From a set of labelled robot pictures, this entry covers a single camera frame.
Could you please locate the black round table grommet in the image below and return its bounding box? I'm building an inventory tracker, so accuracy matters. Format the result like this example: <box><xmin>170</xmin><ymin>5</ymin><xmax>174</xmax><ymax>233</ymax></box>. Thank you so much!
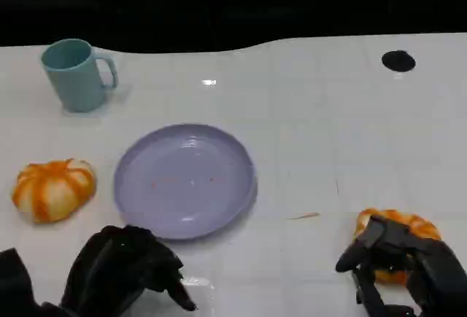
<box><xmin>381</xmin><ymin>50</ymin><xmax>417</xmax><ymax>73</ymax></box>

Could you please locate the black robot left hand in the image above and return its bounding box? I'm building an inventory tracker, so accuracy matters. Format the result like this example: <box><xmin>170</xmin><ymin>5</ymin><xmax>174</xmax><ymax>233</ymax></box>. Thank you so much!
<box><xmin>59</xmin><ymin>224</ymin><xmax>198</xmax><ymax>317</ymax></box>

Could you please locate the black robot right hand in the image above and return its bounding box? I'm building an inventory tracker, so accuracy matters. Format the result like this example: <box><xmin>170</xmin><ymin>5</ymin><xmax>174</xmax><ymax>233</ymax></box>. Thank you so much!
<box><xmin>334</xmin><ymin>215</ymin><xmax>467</xmax><ymax>317</ymax></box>

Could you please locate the pale green mug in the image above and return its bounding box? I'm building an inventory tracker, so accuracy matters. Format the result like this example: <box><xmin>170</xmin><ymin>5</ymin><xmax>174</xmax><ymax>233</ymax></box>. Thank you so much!
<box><xmin>39</xmin><ymin>38</ymin><xmax>120</xmax><ymax>113</ymax></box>

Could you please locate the lilac plate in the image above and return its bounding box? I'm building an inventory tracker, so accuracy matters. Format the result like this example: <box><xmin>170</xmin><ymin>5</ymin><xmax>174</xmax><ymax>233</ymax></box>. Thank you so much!
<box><xmin>112</xmin><ymin>123</ymin><xmax>258</xmax><ymax>241</ymax></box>

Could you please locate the orange and white bread roll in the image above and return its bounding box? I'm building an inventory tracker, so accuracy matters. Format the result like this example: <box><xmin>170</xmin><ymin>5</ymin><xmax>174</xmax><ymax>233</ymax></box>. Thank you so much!
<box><xmin>354</xmin><ymin>207</ymin><xmax>442</xmax><ymax>285</ymax></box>
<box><xmin>10</xmin><ymin>158</ymin><xmax>98</xmax><ymax>224</ymax></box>

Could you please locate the thin wooden stick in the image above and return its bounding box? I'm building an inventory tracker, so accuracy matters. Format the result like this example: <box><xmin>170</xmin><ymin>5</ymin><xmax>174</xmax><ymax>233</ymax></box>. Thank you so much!
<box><xmin>286</xmin><ymin>212</ymin><xmax>322</xmax><ymax>221</ymax></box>

